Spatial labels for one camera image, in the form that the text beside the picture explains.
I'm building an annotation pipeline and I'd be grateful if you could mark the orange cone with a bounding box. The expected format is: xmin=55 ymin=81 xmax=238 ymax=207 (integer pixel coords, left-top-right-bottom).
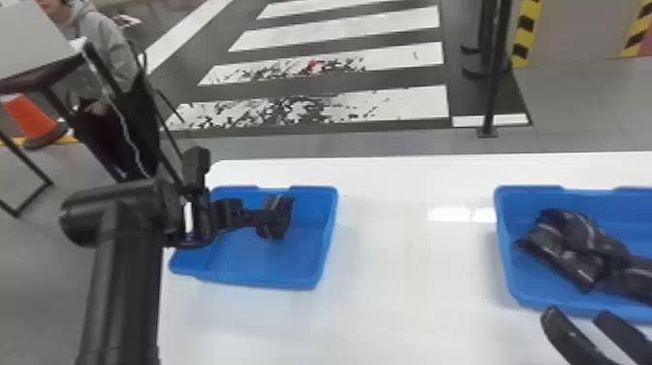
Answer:
xmin=0 ymin=93 xmax=71 ymax=150

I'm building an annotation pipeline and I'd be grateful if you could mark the yellow black striped post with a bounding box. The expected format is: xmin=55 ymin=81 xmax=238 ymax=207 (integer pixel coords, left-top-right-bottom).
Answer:
xmin=510 ymin=0 xmax=544 ymax=70
xmin=618 ymin=0 xmax=652 ymax=59

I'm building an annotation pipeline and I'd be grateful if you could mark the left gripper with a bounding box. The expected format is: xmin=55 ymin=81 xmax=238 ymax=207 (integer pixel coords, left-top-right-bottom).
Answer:
xmin=215 ymin=193 xmax=296 ymax=242

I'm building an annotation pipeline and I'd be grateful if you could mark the grey side table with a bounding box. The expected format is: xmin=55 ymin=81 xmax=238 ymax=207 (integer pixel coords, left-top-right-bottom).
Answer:
xmin=0 ymin=0 xmax=128 ymax=218

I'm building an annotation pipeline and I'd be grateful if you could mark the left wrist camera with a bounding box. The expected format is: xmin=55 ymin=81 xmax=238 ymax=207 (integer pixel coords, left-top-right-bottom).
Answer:
xmin=180 ymin=146 xmax=212 ymax=197

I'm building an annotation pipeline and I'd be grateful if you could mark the person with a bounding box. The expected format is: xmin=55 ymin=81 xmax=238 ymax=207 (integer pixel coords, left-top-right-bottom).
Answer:
xmin=34 ymin=0 xmax=163 ymax=183

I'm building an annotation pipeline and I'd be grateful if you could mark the black part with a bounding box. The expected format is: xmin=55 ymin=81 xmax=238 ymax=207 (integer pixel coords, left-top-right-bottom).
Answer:
xmin=513 ymin=207 xmax=634 ymax=294

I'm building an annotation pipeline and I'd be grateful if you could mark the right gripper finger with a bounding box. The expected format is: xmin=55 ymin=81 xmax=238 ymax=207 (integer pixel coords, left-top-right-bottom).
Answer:
xmin=539 ymin=305 xmax=621 ymax=365
xmin=592 ymin=310 xmax=652 ymax=365

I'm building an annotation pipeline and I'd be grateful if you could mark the blue tray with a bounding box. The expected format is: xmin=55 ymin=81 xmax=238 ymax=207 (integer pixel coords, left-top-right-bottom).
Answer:
xmin=492 ymin=183 xmax=652 ymax=325
xmin=168 ymin=183 xmax=340 ymax=291

